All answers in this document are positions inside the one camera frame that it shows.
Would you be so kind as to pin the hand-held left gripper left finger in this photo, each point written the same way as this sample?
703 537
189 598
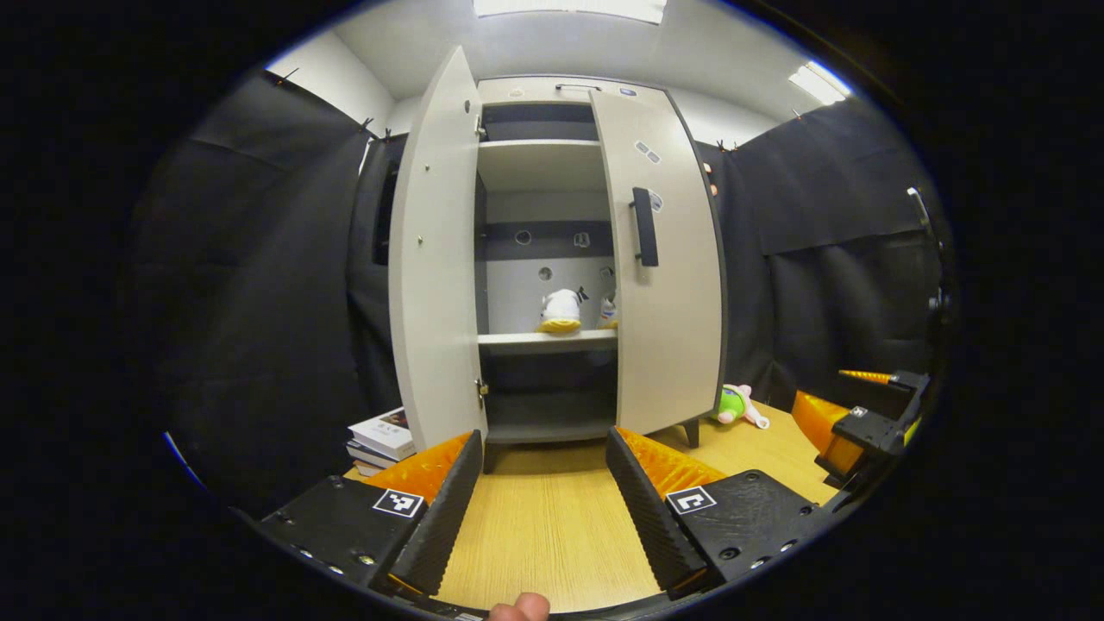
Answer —
448 517

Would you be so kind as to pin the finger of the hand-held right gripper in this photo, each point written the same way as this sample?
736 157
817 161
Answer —
819 423
862 376

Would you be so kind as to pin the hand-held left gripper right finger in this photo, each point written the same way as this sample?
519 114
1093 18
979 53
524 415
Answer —
647 517

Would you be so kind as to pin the grey shoe cabinet door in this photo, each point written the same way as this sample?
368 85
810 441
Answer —
673 345
435 285

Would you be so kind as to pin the white canvas shoe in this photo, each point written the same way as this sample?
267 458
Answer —
561 310
610 309

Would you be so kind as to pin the grey shoe cabinet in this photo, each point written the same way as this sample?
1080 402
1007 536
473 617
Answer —
539 164

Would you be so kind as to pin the green plush toy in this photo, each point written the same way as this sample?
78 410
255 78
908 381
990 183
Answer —
733 404

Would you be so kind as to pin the stack of books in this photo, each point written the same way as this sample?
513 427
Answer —
384 431

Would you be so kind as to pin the small ceiling light panel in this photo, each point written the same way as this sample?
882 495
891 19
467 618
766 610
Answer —
819 82

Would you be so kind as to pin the large ceiling light panel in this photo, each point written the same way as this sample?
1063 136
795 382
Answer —
569 9

